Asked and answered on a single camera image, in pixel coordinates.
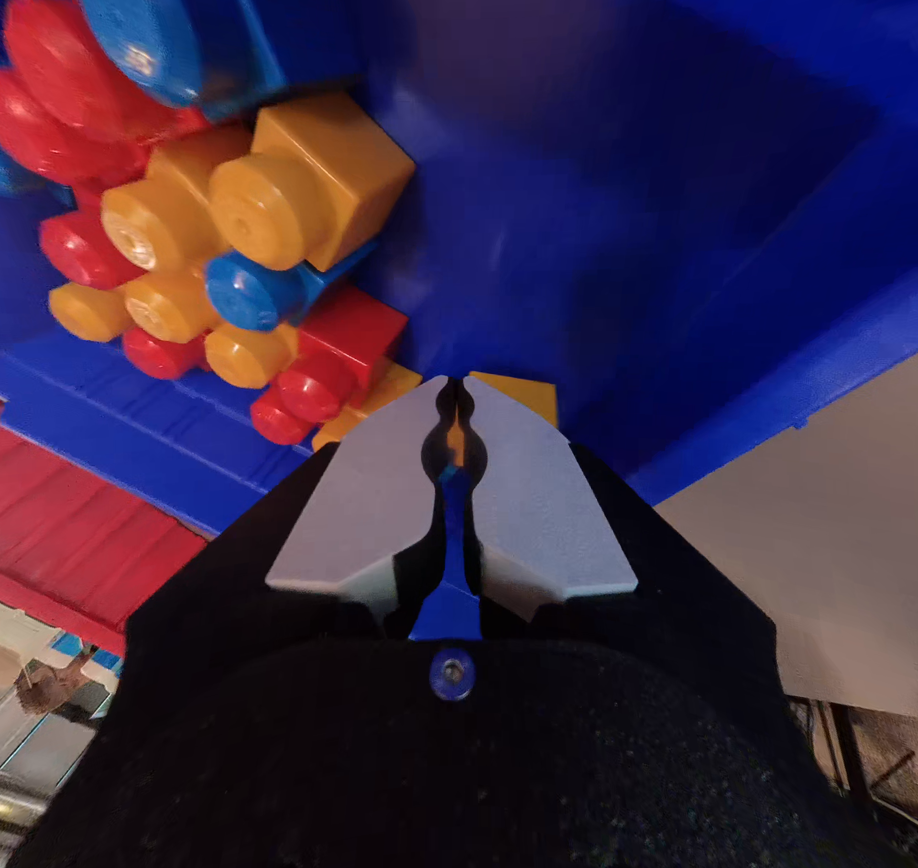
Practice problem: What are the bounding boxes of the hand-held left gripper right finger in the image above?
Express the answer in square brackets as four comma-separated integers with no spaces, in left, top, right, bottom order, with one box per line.
[461,373,641,623]

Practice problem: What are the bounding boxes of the pile of mega blocks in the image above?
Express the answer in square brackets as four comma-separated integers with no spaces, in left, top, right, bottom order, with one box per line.
[0,0,424,453]

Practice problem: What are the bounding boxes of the blue plastic bin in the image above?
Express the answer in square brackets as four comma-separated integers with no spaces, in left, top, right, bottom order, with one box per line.
[0,0,918,546]

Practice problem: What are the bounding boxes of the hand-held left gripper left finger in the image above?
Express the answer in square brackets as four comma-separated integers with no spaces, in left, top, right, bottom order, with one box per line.
[264,375,460,614]

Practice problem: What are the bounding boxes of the red plastic bin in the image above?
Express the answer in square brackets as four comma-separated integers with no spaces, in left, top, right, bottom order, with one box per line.
[0,398,212,657]

